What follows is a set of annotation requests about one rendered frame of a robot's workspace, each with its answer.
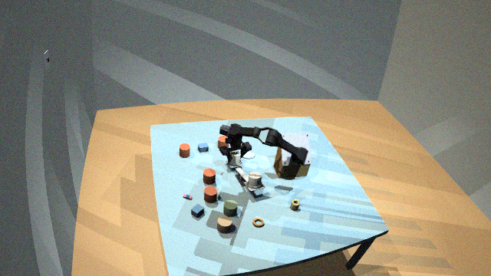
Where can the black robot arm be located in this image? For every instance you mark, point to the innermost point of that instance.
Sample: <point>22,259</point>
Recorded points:
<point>274,138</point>

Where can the dark cylinder with pale green top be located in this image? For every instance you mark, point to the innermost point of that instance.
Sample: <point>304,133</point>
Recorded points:
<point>230,208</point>

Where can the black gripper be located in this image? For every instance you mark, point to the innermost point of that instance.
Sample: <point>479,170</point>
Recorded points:
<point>236,145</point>

